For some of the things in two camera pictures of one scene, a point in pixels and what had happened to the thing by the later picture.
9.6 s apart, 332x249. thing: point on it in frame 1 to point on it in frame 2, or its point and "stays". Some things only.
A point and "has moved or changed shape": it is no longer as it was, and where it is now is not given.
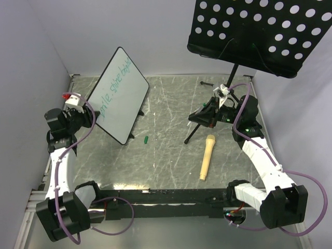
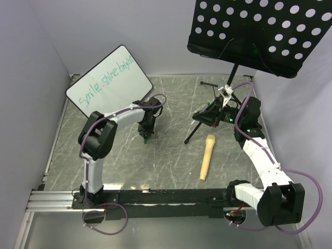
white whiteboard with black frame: (120, 95) has moved or changed shape
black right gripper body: (226, 114) stays
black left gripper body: (78, 119) to (147, 128)
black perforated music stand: (273, 37) stays
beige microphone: (210, 141) stays
